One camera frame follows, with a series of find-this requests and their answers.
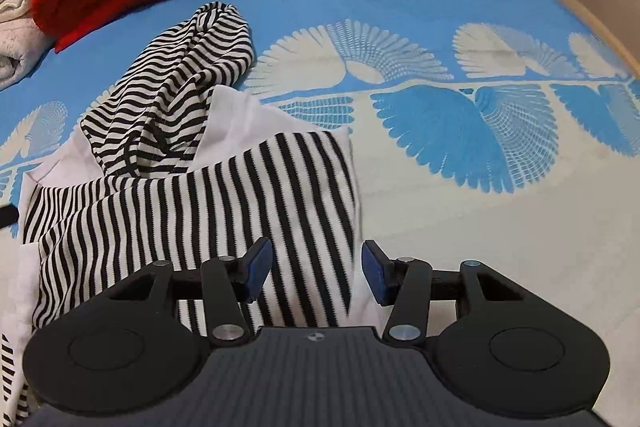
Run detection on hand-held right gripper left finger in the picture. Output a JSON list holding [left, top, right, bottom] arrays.
[[107, 237, 274, 348]]

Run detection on thin-striped black white shirt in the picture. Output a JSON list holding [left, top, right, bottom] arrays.
[[80, 1, 259, 181]]

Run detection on white garment with wide stripes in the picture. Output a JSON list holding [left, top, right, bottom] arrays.
[[0, 86, 364, 424]]

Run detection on blue patterned bedsheet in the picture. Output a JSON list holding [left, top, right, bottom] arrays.
[[0, 0, 640, 427]]

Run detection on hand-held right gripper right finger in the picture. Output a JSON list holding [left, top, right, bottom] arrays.
[[361, 239, 534, 349]]

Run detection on white folded blanket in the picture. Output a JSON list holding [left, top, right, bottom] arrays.
[[0, 0, 50, 90]]

